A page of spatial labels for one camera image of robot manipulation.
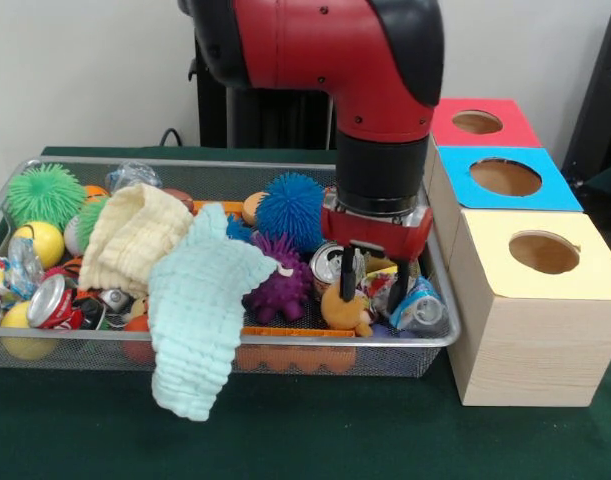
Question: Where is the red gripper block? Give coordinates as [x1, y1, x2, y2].
[320, 205, 434, 314]

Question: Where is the orange plush toy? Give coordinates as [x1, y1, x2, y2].
[320, 285, 375, 337]

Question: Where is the printed silver drink can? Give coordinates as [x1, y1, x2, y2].
[309, 243, 347, 301]

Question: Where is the crushed bottle with blue label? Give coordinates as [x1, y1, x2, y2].
[388, 276, 449, 334]

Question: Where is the mint green waffle cloth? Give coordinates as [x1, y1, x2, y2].
[147, 202, 279, 422]

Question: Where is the wooden box with three holes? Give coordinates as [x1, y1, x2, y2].
[423, 97, 611, 407]

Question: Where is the purple spiky monster toy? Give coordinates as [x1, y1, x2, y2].
[243, 232, 314, 324]

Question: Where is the blue spiky rubber ball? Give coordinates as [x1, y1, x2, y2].
[254, 172, 326, 254]

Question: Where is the dark green tablecloth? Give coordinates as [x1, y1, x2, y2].
[0, 145, 611, 480]

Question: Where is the cream waffle cloth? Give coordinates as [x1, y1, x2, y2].
[78, 182, 195, 299]

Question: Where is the black stand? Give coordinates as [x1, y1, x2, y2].
[559, 7, 611, 176]

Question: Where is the crushed red soda can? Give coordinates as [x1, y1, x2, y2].
[27, 273, 106, 331]

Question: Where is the yellow smiley ball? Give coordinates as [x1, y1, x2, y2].
[12, 221, 66, 270]

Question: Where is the green spiky rubber ball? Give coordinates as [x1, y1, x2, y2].
[5, 162, 88, 229]

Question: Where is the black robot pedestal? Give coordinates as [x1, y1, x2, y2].
[187, 39, 336, 150]

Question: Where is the shallow wire mesh bin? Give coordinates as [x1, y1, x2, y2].
[0, 155, 460, 377]

